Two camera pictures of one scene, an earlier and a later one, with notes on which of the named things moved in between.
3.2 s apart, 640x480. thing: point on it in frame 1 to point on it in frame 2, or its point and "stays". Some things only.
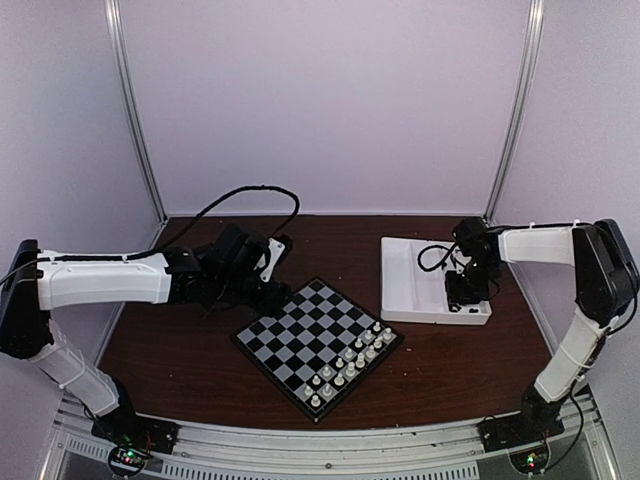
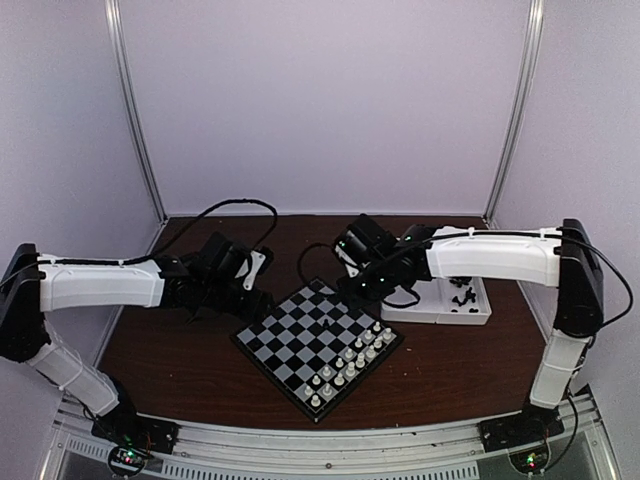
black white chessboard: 318,347 stays
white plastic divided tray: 414,284 stays
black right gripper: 456,295 to 353,296
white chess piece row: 354,357 stays
